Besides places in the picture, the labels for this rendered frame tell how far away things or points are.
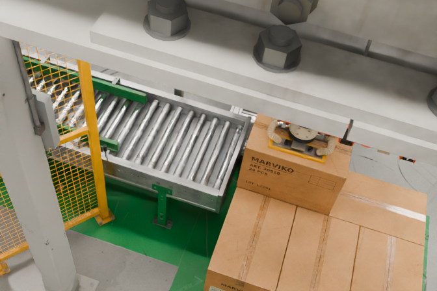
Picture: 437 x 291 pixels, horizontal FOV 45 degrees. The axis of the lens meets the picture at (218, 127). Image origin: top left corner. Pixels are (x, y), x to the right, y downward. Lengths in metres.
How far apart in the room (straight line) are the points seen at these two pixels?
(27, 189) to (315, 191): 1.65
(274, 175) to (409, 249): 0.93
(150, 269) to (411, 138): 3.40
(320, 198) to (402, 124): 2.97
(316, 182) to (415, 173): 1.56
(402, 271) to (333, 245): 0.42
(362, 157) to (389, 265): 1.35
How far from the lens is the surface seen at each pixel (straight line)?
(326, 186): 3.13
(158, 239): 3.73
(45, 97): 2.13
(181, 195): 3.36
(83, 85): 2.73
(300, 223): 3.28
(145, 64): 0.27
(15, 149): 2.16
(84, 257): 3.70
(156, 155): 3.43
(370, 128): 0.26
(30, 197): 2.43
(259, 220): 3.23
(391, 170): 4.46
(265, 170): 3.13
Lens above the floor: 3.30
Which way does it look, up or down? 50 degrees down
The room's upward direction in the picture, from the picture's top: 9 degrees clockwise
